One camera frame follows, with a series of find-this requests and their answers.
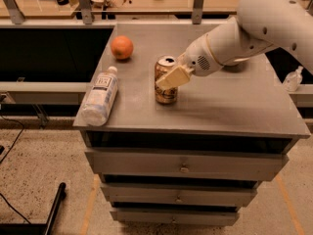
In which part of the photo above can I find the clear plastic water bottle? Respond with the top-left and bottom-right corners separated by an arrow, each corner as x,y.
81,67 -> 118,126

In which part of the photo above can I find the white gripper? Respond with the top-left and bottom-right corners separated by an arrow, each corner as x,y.
156,34 -> 222,90

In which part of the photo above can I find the grey drawer cabinet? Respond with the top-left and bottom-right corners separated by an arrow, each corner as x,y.
74,23 -> 310,214

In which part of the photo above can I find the grey drawer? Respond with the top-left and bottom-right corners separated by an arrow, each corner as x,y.
111,208 -> 239,226
85,148 -> 289,181
102,183 -> 257,208

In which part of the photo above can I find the black metal floor bar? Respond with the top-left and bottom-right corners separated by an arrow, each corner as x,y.
0,182 -> 67,235

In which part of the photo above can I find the top grey drawer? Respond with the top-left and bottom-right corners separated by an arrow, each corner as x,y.
85,148 -> 289,181

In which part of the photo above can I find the crumpled white plastic bag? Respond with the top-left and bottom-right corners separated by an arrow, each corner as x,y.
283,66 -> 303,92

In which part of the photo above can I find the middle grey drawer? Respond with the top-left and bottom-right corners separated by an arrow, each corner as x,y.
102,183 -> 257,208

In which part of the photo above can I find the bottom grey drawer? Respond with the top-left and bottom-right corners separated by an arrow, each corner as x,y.
111,208 -> 239,226

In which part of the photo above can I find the grey metal rail post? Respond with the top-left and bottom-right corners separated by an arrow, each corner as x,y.
76,0 -> 94,24
191,0 -> 204,24
3,0 -> 24,24

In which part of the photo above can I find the orange soda can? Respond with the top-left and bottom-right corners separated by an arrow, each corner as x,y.
155,55 -> 178,105

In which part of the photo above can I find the black floor cable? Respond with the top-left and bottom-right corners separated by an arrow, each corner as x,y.
0,115 -> 32,225

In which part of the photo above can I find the orange fruit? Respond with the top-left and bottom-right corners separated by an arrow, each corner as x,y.
111,35 -> 134,60

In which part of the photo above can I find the white paper bowl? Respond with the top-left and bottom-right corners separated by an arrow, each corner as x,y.
223,58 -> 248,73

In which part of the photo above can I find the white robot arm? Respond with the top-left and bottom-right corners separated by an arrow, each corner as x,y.
156,0 -> 313,90

